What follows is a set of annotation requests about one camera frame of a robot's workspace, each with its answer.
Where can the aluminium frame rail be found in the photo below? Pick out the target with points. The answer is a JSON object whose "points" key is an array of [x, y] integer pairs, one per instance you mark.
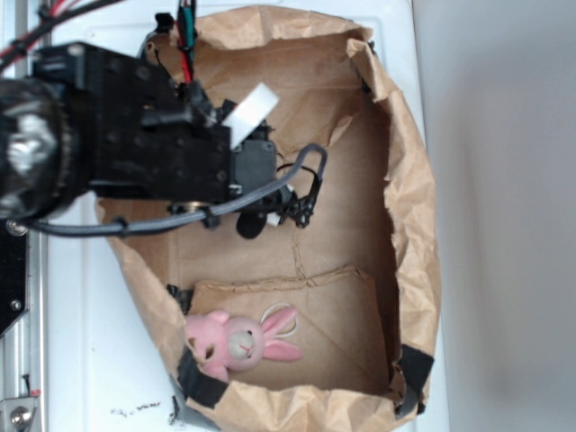
{"points": [[22, 329]]}

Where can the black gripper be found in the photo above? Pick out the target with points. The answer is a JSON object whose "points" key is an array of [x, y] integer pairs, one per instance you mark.
{"points": [[123, 132]]}

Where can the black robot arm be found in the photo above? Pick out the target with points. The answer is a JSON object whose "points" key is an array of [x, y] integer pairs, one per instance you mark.
{"points": [[26, 143]]}

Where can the brown paper bag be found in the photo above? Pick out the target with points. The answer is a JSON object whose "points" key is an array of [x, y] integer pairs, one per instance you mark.
{"points": [[364, 275]]}

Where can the pink plush bunny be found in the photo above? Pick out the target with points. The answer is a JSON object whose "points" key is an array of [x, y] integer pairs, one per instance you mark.
{"points": [[222, 343]]}

